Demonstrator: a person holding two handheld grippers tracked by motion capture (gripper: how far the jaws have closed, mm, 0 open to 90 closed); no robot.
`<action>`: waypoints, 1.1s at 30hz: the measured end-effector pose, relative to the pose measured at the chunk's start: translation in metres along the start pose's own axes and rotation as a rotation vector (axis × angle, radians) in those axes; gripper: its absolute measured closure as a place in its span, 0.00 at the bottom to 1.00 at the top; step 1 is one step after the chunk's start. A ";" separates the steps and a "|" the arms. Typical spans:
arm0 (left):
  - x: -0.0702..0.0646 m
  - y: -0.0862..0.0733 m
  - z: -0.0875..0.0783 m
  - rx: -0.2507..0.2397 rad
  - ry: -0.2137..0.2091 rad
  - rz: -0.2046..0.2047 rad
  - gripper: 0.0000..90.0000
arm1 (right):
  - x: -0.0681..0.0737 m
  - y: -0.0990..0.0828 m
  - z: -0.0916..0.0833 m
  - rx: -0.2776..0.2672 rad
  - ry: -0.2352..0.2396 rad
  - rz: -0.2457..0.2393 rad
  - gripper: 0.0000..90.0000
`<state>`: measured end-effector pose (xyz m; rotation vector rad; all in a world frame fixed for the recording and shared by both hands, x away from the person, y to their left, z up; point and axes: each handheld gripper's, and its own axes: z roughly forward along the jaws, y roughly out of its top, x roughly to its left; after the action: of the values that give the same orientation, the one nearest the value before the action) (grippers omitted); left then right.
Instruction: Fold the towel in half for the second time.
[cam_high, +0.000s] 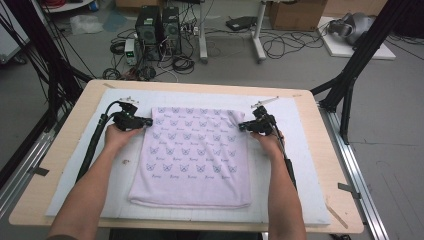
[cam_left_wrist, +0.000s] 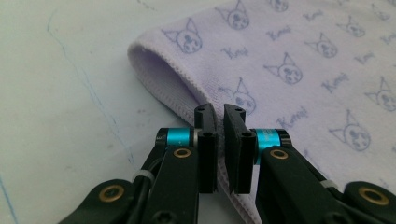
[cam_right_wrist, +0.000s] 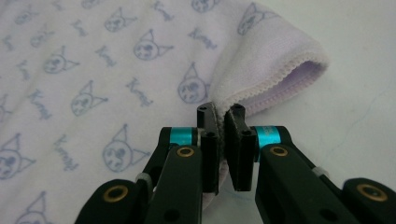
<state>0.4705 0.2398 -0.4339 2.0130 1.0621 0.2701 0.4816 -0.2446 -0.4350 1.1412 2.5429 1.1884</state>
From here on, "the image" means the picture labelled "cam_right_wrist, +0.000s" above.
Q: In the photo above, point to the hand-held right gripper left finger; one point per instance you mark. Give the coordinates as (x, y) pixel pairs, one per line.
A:
(183, 180)

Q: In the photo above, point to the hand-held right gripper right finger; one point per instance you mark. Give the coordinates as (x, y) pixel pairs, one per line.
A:
(283, 183)

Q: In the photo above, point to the lilac printed towel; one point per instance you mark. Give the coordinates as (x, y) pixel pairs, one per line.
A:
(93, 77)

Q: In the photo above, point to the white grid foam mat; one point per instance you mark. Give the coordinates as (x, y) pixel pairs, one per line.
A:
(351, 93)

